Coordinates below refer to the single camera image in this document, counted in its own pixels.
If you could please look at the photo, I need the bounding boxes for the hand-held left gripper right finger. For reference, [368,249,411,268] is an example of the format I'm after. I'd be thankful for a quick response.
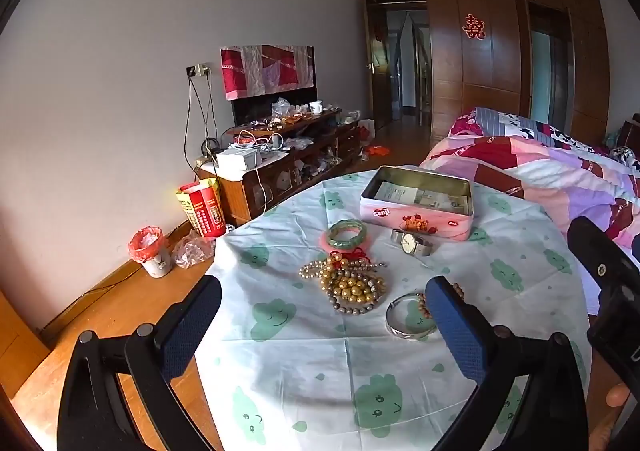
[425,276,590,451]

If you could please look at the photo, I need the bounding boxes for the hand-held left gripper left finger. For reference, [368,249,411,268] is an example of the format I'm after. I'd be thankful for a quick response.
[56,275,222,451]

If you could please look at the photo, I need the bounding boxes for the wooden bead bracelet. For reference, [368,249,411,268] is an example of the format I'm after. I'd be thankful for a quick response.
[405,283,466,332]

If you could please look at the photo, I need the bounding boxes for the silver bangle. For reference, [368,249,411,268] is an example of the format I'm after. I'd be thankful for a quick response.
[385,293,439,342]

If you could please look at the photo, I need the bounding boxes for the grey bead bracelet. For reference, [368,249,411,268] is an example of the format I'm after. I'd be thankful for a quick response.
[327,281,389,316]

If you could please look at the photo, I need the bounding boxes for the silver wrist watch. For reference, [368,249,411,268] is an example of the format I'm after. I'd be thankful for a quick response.
[390,227,434,257]

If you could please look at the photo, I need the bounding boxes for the pink tin box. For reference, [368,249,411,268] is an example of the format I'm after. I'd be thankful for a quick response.
[360,166,475,242]

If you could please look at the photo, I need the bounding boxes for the gold bead bracelet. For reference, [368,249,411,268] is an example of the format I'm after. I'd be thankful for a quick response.
[320,268,386,305]

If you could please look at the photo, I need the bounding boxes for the red string bracelet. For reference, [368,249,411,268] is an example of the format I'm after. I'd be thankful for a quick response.
[330,251,374,265]

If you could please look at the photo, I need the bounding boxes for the green jade bracelet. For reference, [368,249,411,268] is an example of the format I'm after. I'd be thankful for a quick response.
[327,219,368,248]

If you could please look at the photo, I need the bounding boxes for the pink bangle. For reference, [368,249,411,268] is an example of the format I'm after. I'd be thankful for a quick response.
[320,226,373,255]

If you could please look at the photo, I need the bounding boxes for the person's right hand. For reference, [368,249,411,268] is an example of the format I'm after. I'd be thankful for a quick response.
[605,382,632,410]

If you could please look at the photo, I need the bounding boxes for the clear plastic bag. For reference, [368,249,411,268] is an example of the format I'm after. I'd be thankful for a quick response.
[172,230,217,269]

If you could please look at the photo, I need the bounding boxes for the trash bin with red liner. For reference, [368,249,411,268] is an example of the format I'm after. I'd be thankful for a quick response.
[127,226,173,278]

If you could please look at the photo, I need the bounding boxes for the red and yellow boxes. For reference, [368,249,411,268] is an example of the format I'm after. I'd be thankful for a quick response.
[176,178,226,238]

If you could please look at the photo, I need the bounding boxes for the wooden television cabinet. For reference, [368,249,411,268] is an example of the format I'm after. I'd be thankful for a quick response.
[197,108,363,227]

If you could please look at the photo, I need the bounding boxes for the stack of paper slips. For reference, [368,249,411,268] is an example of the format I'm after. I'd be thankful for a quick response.
[375,181,471,215]

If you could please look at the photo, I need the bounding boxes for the pink patchwork quilt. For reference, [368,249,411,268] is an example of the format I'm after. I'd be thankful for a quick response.
[420,107,640,252]

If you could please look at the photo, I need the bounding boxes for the white cardboard box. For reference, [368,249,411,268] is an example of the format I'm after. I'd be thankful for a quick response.
[216,148,263,180]

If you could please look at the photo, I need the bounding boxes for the black television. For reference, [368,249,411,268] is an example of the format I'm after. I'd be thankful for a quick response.
[230,46,318,126]

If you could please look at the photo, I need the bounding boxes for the wooden door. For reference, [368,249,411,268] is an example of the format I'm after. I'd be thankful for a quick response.
[365,3,396,132]

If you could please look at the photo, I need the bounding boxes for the wooden panel wardrobe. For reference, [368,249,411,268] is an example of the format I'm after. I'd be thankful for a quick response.
[352,0,616,149]

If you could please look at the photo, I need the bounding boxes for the red patchwork cloth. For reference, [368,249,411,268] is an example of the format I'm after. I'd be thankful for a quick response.
[221,45,315,102]

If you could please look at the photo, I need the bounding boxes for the black power cables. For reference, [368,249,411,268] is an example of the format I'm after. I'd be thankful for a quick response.
[184,76,221,166]

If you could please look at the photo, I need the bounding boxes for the red paper wall decoration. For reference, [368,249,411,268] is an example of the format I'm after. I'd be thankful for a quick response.
[462,13,487,40]

